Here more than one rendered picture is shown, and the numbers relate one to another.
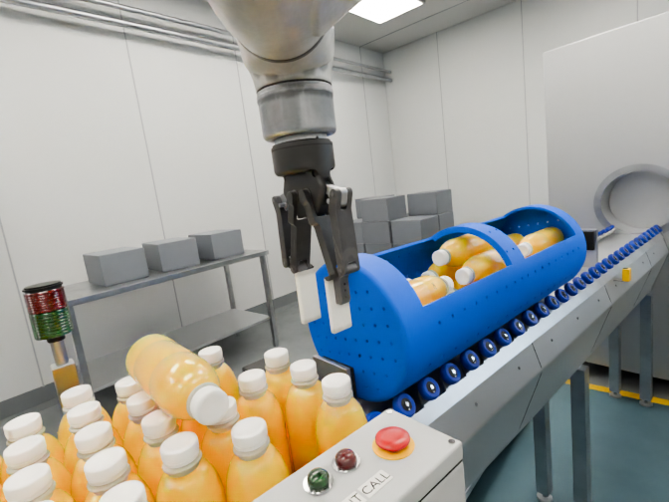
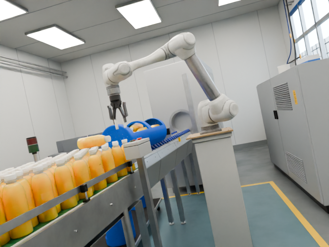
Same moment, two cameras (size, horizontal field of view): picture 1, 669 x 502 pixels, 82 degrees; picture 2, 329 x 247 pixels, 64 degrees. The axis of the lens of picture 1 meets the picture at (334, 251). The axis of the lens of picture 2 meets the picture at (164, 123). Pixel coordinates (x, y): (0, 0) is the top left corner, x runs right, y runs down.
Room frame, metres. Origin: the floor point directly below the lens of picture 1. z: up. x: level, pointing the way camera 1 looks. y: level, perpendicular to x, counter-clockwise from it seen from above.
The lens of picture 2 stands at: (-1.19, 0.74, 1.20)
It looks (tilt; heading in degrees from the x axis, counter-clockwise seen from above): 1 degrees down; 328
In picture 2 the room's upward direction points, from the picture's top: 12 degrees counter-clockwise
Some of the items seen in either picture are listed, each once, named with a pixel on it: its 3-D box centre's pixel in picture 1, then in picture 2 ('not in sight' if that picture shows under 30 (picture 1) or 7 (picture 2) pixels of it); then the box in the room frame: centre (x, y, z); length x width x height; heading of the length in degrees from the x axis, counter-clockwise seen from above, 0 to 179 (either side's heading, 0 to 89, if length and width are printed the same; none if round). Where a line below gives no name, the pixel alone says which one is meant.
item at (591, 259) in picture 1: (582, 248); (167, 134); (1.53, -1.00, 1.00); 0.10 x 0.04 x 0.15; 39
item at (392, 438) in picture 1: (392, 439); not in sight; (0.36, -0.04, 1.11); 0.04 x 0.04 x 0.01
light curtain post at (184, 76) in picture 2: not in sight; (198, 140); (1.38, -1.33, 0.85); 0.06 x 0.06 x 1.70; 39
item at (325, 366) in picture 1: (336, 390); not in sight; (0.69, 0.03, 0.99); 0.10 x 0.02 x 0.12; 39
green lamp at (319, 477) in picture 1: (318, 478); not in sight; (0.32, 0.04, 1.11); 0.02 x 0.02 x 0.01
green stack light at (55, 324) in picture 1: (52, 322); (33, 148); (0.72, 0.55, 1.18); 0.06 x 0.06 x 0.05
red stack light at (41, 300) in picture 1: (46, 299); (32, 141); (0.72, 0.55, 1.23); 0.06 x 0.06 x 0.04
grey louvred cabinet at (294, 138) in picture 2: not in sight; (299, 127); (0.81, -2.61, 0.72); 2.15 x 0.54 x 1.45; 137
